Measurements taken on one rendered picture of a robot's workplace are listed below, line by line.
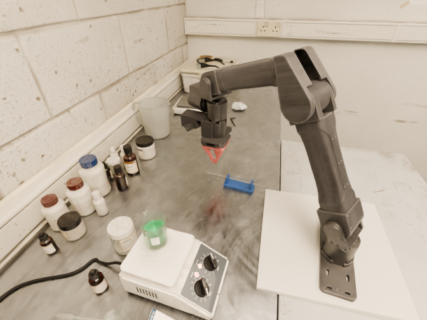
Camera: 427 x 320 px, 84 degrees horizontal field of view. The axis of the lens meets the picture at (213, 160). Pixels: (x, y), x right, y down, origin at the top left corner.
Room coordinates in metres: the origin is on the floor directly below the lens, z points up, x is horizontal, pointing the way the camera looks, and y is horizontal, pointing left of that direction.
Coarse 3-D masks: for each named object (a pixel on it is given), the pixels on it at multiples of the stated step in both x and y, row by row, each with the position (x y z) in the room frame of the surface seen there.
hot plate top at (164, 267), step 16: (176, 240) 0.32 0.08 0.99; (192, 240) 0.32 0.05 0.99; (128, 256) 0.28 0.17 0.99; (144, 256) 0.28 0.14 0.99; (160, 256) 0.28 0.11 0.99; (176, 256) 0.28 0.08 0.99; (128, 272) 0.25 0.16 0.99; (144, 272) 0.25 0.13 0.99; (160, 272) 0.25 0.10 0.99; (176, 272) 0.25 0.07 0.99
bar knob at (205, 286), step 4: (200, 280) 0.24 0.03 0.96; (204, 280) 0.24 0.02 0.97; (196, 284) 0.24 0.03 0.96; (200, 284) 0.24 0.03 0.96; (204, 284) 0.23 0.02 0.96; (196, 288) 0.23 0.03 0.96; (200, 288) 0.23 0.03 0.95; (204, 288) 0.23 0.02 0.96; (208, 288) 0.24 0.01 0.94; (196, 292) 0.23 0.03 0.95; (200, 292) 0.23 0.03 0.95; (204, 292) 0.22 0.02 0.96; (208, 292) 0.22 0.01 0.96; (200, 296) 0.22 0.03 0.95; (204, 296) 0.22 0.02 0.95
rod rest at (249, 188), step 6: (228, 174) 0.61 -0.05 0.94; (228, 180) 0.60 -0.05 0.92; (234, 180) 0.61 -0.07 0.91; (252, 180) 0.58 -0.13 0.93; (228, 186) 0.58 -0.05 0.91; (234, 186) 0.58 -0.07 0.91; (240, 186) 0.58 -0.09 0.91; (246, 186) 0.58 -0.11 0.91; (252, 186) 0.58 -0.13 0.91; (252, 192) 0.56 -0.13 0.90
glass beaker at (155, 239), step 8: (144, 216) 0.33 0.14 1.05; (152, 216) 0.34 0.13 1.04; (160, 216) 0.34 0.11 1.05; (144, 224) 0.33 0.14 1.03; (144, 232) 0.29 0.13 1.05; (152, 232) 0.29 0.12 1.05; (160, 232) 0.30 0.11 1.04; (144, 240) 0.30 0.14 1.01; (152, 240) 0.29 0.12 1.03; (160, 240) 0.30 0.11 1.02; (152, 248) 0.29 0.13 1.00; (160, 248) 0.29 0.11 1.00
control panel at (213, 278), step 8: (200, 248) 0.31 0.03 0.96; (208, 248) 0.32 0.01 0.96; (200, 256) 0.30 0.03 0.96; (216, 256) 0.31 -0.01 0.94; (224, 264) 0.30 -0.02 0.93; (192, 272) 0.26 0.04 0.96; (200, 272) 0.26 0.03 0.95; (208, 272) 0.27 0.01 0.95; (216, 272) 0.27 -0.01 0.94; (192, 280) 0.25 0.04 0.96; (208, 280) 0.25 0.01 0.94; (216, 280) 0.26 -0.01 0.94; (184, 288) 0.23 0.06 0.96; (192, 288) 0.23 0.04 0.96; (216, 288) 0.24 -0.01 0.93; (184, 296) 0.22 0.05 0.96; (192, 296) 0.22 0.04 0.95; (208, 296) 0.23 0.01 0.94; (216, 296) 0.23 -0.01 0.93; (200, 304) 0.21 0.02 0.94; (208, 304) 0.21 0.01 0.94
